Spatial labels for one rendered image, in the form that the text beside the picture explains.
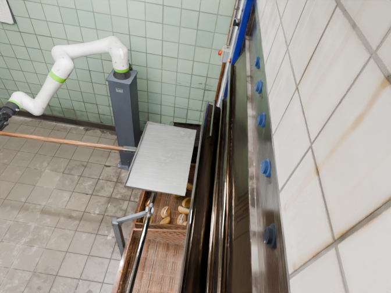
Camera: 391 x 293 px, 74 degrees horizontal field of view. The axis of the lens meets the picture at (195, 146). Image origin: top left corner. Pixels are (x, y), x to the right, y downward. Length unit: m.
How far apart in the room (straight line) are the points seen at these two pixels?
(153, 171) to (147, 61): 1.39
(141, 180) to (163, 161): 0.19
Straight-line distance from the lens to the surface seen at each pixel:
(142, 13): 2.56
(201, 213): 1.25
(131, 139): 2.73
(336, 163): 0.37
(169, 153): 1.74
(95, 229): 2.82
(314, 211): 0.40
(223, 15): 2.45
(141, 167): 1.68
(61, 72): 2.17
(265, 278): 0.63
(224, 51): 2.18
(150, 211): 1.52
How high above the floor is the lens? 2.52
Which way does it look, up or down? 48 degrees down
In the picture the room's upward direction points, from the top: 10 degrees clockwise
